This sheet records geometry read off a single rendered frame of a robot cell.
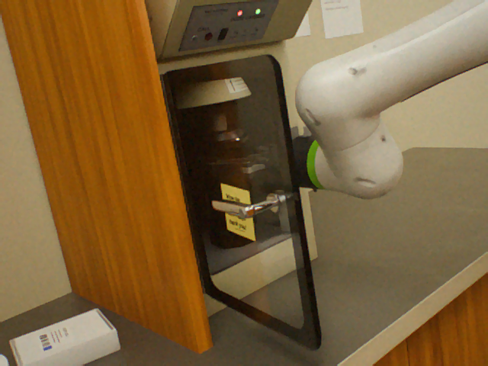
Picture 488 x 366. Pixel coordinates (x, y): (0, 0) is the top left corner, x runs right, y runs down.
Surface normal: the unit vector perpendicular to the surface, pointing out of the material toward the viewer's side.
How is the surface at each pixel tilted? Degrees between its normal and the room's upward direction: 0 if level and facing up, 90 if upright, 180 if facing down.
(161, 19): 90
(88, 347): 90
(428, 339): 90
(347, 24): 90
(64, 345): 0
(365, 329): 0
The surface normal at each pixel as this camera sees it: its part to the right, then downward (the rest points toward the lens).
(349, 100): -0.04, 0.32
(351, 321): -0.17, -0.96
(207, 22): 0.59, 0.72
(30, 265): 0.66, 0.06
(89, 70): -0.73, 0.27
